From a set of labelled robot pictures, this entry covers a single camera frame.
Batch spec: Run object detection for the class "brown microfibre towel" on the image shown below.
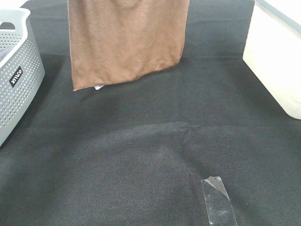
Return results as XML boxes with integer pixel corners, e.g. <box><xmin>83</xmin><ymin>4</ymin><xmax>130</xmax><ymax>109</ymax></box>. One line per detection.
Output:
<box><xmin>67</xmin><ymin>0</ymin><xmax>189</xmax><ymax>91</ymax></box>

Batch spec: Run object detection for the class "black table cloth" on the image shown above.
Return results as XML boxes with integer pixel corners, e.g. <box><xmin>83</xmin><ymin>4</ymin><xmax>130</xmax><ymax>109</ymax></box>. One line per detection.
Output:
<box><xmin>0</xmin><ymin>0</ymin><xmax>301</xmax><ymax>226</ymax></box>

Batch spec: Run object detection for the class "clear adhesive tape strip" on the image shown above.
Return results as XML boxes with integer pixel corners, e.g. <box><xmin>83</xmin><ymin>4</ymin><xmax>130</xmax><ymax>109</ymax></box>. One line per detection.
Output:
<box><xmin>201</xmin><ymin>176</ymin><xmax>237</xmax><ymax>226</ymax></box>

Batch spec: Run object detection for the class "grey perforated laundry basket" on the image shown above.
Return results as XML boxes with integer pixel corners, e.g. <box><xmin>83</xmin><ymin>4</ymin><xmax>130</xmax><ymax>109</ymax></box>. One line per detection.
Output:
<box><xmin>0</xmin><ymin>8</ymin><xmax>45</xmax><ymax>143</ymax></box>

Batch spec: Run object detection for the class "white plastic storage bin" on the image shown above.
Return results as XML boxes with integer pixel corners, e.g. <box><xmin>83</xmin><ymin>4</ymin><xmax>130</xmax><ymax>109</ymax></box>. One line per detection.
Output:
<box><xmin>243</xmin><ymin>0</ymin><xmax>301</xmax><ymax>120</ymax></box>

